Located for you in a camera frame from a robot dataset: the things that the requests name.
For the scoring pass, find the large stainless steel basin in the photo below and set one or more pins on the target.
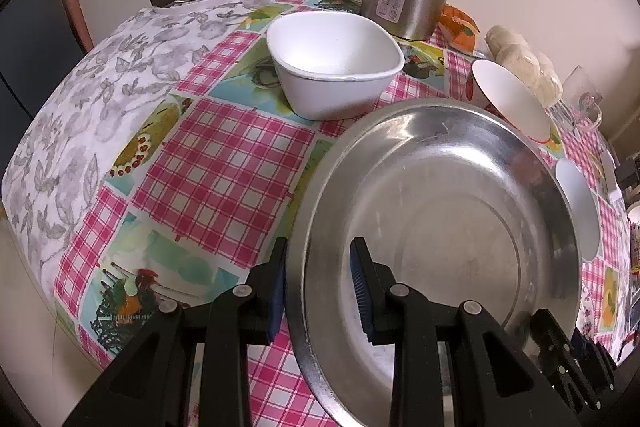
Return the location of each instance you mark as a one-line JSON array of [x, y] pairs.
[[450, 227]]

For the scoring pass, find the orange snack packet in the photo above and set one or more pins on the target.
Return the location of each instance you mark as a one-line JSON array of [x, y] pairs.
[[457, 27]]

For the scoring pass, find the pink checked tablecloth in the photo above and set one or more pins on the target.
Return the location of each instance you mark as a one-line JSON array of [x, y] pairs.
[[220, 162]]

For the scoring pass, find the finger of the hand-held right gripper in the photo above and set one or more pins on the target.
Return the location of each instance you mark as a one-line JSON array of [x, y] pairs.
[[557, 352], [597, 362]]

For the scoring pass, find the dark blue panel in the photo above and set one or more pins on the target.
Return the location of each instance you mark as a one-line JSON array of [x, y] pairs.
[[30, 57]]

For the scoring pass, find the white square bowl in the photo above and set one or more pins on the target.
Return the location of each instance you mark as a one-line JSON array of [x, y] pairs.
[[330, 52]]

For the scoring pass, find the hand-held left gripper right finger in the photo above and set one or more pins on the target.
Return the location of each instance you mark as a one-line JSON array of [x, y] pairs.
[[359, 287]]

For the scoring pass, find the reddish wooden chair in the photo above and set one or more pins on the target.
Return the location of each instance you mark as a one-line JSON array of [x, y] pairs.
[[75, 7]]

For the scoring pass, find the bag of steamed buns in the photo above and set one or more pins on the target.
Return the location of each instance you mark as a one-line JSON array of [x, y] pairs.
[[525, 57]]

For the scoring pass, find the clear glass mug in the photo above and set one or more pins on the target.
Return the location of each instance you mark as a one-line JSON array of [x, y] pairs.
[[582, 99]]

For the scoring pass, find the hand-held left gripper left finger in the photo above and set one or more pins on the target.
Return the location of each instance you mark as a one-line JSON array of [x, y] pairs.
[[276, 302]]

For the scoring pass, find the red rimmed white bowl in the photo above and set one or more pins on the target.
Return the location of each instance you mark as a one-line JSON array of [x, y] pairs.
[[507, 102]]

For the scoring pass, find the small white round bowl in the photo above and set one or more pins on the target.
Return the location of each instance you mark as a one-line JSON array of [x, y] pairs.
[[580, 207]]

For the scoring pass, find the grey floral cloth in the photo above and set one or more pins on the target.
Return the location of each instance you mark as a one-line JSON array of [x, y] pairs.
[[100, 92]]

